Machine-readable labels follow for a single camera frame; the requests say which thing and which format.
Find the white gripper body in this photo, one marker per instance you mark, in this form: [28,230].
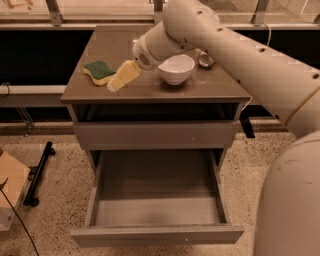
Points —
[142,55]

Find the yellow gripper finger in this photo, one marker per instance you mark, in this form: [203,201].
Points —
[127,72]

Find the green and yellow sponge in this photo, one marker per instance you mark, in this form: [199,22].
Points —
[99,72]

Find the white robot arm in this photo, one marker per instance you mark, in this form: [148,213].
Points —
[288,216]

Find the grey drawer cabinet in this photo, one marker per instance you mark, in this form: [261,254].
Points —
[206,96]

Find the closed grey top drawer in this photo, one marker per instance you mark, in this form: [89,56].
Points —
[155,135]

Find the open grey middle drawer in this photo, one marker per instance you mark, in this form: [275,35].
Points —
[156,197]

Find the white ceramic bowl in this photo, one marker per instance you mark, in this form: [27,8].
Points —
[176,69]

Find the red soda can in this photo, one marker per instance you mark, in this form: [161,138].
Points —
[204,60]

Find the black metal bar stand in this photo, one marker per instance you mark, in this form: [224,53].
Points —
[35,175]

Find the cardboard box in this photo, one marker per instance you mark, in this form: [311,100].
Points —
[13,176]

